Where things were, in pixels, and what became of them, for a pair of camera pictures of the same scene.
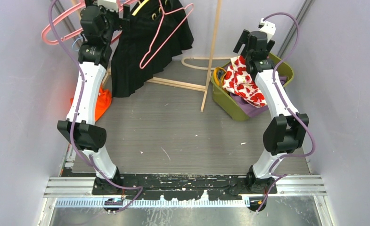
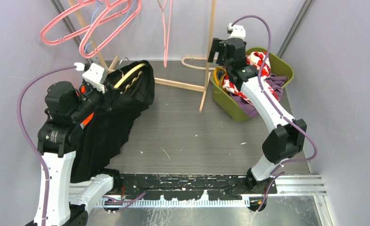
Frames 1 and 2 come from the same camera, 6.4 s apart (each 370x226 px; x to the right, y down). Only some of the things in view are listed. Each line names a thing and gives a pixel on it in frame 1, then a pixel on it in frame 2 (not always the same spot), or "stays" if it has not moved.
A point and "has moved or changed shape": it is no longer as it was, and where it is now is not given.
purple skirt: [249, 108] stays
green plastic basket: [229, 105] stays
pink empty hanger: [81, 4] stays
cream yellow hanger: [142, 4] -> [127, 75]
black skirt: [150, 38] -> [130, 89]
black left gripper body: [114, 23] -> [89, 101]
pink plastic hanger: [46, 40] has moved or changed shape
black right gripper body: [243, 40] -> [217, 46]
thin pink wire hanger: [181, 9] -> [166, 53]
